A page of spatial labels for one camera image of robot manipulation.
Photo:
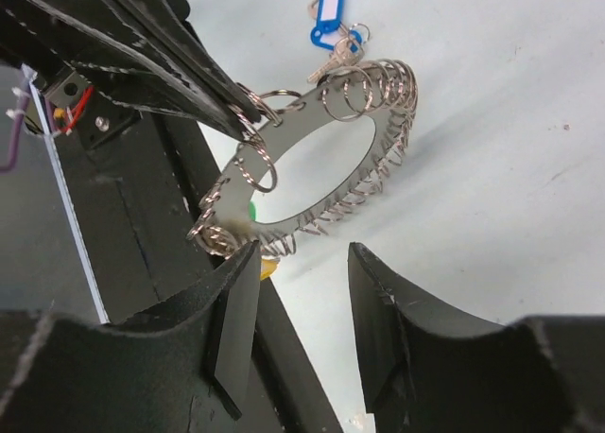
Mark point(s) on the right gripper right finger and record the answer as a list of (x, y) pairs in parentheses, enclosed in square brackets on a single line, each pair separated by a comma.
[(427, 366)]

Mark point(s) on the yellow key tag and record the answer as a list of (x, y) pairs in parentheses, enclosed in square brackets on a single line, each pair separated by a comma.
[(268, 267)]

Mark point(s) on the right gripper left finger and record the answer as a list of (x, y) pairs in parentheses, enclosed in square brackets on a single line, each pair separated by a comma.
[(146, 374)]

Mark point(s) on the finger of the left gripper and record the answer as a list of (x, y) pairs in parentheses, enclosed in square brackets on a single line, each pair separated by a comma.
[(166, 44), (56, 37)]

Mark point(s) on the metal disc keyring holder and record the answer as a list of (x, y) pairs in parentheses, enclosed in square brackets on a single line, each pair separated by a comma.
[(314, 164)]

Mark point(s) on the blue tagged key bunch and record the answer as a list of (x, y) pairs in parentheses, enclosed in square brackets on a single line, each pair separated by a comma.
[(345, 43)]

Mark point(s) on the green key tag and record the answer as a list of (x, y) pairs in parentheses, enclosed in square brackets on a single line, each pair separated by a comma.
[(252, 211)]

